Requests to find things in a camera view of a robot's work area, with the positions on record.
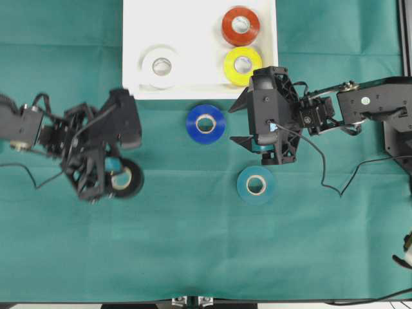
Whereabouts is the black tape roll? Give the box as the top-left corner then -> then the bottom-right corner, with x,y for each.
106,158 -> 144,198

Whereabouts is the black camera cable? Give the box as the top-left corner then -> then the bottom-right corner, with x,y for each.
272,124 -> 412,199
0,104 -> 117,191

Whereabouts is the white plastic tray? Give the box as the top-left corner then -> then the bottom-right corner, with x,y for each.
122,1 -> 278,100

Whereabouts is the white black object at edge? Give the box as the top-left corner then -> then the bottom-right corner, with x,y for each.
392,233 -> 411,270

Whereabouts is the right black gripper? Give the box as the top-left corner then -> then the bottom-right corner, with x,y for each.
227,66 -> 337,165

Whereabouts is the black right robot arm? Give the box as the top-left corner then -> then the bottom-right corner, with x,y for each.
229,66 -> 411,174

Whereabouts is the black right camera cable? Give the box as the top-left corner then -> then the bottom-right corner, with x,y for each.
272,124 -> 412,199

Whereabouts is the yellow tape roll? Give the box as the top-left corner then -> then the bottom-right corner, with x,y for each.
223,47 -> 263,86

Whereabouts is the orange tape roll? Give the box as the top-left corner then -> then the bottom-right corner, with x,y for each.
221,6 -> 260,46

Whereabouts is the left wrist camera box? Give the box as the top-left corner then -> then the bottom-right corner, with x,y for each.
88,88 -> 142,149

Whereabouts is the black left camera cable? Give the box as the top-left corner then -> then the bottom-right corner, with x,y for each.
0,104 -> 117,191

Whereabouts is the metal clamp bracket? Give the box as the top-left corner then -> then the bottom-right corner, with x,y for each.
171,296 -> 214,308

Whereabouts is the green table cloth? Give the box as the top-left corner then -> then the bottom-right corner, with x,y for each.
1,1 -> 411,303

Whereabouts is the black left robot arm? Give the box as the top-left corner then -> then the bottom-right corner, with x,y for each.
1,89 -> 140,201

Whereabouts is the teal tape roll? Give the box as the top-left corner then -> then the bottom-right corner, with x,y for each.
237,165 -> 275,205

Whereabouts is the black cable at table edge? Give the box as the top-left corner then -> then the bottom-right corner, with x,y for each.
324,288 -> 412,306

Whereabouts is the blue tape roll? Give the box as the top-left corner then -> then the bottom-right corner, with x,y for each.
186,104 -> 226,145

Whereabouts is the aluminium frame rail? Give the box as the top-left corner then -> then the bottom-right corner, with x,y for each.
398,0 -> 411,77

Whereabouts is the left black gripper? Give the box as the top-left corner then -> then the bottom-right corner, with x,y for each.
38,103 -> 124,201

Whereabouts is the white tape roll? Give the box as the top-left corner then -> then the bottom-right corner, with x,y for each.
142,46 -> 180,89

